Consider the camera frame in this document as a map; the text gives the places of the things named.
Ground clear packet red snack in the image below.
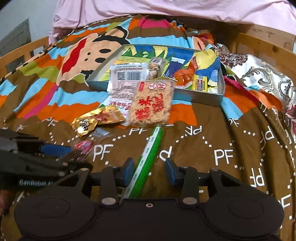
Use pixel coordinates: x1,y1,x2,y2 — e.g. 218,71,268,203
68,128,112,162

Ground green stick snack packet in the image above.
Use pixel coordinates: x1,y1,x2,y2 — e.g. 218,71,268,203
119,126,163,204

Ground gold foil snack packet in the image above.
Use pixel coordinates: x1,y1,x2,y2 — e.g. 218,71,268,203
71,105,125,137

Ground rice cracker red text packet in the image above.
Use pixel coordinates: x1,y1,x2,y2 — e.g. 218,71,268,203
128,78,175,126

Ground silver white barcode snack packet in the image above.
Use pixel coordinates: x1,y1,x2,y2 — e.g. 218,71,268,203
107,63,149,94

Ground brown nut snack packet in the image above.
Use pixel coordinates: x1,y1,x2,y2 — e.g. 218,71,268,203
148,57,168,80

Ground person's left hand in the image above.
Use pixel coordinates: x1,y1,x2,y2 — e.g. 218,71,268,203
0,190,16,216

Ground orange wrapped candy packet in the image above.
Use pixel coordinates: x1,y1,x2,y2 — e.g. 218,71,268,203
173,61,198,86

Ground colourful illustrated tray box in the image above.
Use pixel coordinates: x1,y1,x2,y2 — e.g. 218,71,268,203
86,44,225,106

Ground blue snack packet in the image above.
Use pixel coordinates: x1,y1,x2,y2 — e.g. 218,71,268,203
163,57,185,77

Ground floral satin pillow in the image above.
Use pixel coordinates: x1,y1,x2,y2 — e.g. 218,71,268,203
216,43,295,133

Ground pink draped sheet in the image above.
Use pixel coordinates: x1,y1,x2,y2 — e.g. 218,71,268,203
49,1,295,43

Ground wooden bed frame rail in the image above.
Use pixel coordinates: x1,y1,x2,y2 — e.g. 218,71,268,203
0,36,50,79

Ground grey wall panel door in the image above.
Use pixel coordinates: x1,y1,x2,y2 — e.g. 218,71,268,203
0,18,32,73

